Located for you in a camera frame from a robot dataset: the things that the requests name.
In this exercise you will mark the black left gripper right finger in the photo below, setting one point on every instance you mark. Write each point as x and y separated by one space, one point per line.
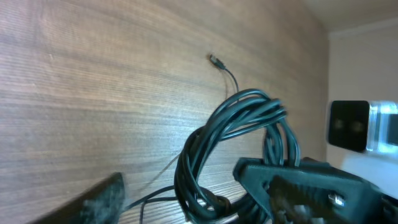
313 192

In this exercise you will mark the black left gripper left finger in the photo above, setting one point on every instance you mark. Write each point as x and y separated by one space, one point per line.
101 204

